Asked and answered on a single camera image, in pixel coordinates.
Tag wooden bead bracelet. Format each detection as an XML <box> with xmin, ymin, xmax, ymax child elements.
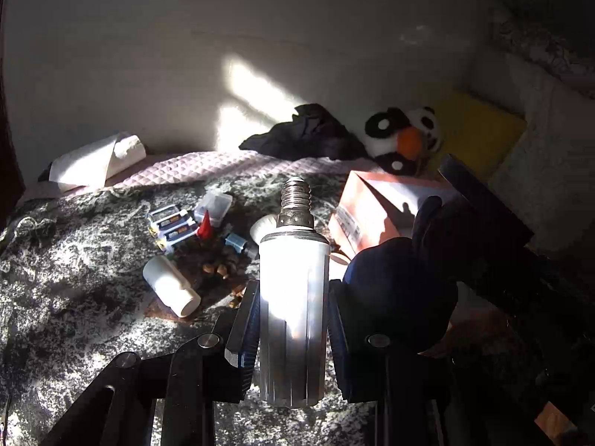
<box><xmin>175</xmin><ymin>235</ymin><xmax>247</xmax><ymax>307</ymax></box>

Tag white LED corn bulb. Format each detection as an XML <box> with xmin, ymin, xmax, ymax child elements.
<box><xmin>259</xmin><ymin>178</ymin><xmax>331</xmax><ymax>408</ymax></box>

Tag white plastic bottle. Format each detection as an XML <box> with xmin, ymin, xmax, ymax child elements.
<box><xmin>142</xmin><ymin>256</ymin><xmax>202</xmax><ymax>318</ymax></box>

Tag blue stamp cylinder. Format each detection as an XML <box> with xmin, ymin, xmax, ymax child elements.
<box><xmin>225</xmin><ymin>233</ymin><xmax>247</xmax><ymax>254</ymax></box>

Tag red cone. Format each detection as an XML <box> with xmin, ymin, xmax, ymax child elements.
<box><xmin>197</xmin><ymin>209</ymin><xmax>214</xmax><ymax>240</ymax></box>

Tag pink storage box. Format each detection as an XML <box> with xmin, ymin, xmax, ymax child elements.
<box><xmin>329</xmin><ymin>171</ymin><xmax>459</xmax><ymax>258</ymax></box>

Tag blue battery packs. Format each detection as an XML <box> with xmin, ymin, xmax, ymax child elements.
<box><xmin>147</xmin><ymin>204</ymin><xmax>199</xmax><ymax>254</ymax></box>

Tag clear plastic case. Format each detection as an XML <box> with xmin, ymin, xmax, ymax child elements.
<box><xmin>193</xmin><ymin>191</ymin><xmax>233</xmax><ymax>227</ymax></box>

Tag grey patterned blanket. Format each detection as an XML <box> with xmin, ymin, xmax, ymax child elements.
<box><xmin>0</xmin><ymin>166</ymin><xmax>373</xmax><ymax>446</ymax></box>

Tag panda plush toy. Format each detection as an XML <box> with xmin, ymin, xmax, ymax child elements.
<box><xmin>364</xmin><ymin>107</ymin><xmax>443</xmax><ymax>176</ymax></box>

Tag black cloth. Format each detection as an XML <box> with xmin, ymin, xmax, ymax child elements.
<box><xmin>239</xmin><ymin>104</ymin><xmax>367</xmax><ymax>161</ymax></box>

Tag yellow pillow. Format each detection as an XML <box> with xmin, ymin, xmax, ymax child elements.
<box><xmin>428</xmin><ymin>92</ymin><xmax>527</xmax><ymax>181</ymax></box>

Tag floral white pillow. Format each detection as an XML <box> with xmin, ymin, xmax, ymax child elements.
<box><xmin>490</xmin><ymin>54</ymin><xmax>594</xmax><ymax>251</ymax></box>

